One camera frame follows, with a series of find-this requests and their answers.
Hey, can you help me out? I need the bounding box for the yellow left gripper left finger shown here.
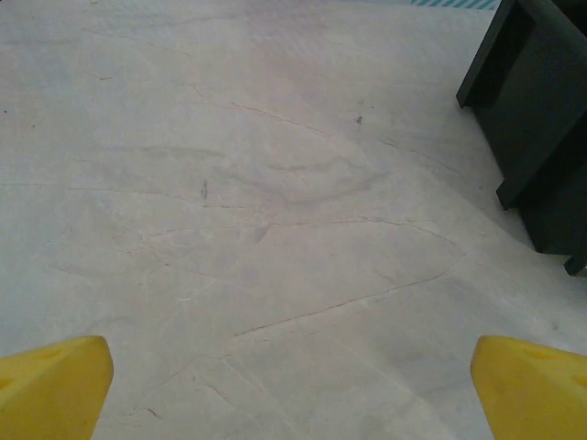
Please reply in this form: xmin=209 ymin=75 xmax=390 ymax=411
xmin=0 ymin=335 xmax=115 ymax=440

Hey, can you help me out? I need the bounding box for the black plastic bin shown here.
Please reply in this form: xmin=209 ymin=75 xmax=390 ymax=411
xmin=456 ymin=0 xmax=587 ymax=277

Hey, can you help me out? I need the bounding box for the plaid backdrop panel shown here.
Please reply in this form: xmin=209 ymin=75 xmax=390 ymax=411
xmin=410 ymin=0 xmax=496 ymax=10

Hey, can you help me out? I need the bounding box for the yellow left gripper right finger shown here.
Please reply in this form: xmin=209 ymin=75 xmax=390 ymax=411
xmin=471 ymin=335 xmax=587 ymax=440

